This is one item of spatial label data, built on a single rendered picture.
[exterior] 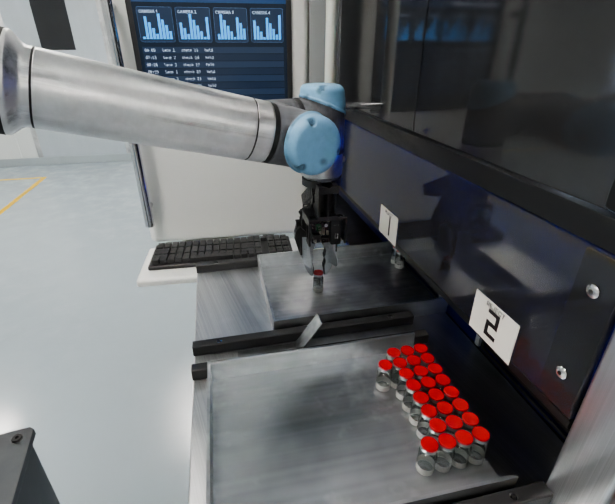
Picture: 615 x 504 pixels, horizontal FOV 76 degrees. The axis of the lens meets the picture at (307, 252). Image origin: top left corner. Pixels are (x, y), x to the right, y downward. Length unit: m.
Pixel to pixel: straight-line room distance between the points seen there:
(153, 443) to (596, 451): 1.52
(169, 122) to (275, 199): 0.82
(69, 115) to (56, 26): 5.49
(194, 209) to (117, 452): 0.99
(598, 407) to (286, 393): 0.38
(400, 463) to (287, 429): 0.15
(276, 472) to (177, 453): 1.19
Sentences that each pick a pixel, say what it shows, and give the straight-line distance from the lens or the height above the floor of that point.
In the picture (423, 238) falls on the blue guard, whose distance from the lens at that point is 0.70.
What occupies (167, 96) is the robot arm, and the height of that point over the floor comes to 1.30.
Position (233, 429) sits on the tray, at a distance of 0.60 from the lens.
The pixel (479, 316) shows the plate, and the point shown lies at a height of 1.02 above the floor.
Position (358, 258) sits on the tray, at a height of 0.88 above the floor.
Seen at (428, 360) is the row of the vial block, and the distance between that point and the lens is 0.64.
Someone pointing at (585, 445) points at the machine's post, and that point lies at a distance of 0.52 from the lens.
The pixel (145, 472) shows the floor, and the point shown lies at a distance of 1.71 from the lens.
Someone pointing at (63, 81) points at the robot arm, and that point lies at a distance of 0.46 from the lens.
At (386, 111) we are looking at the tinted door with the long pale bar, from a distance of 0.85.
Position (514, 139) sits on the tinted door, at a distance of 0.53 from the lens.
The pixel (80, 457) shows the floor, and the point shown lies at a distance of 1.85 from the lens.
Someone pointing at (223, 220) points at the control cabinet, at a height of 0.86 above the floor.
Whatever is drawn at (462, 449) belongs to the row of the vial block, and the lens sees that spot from 0.56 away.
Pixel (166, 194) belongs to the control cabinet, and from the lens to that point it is 1.25.
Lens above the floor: 1.34
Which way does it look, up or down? 27 degrees down
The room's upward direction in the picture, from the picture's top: straight up
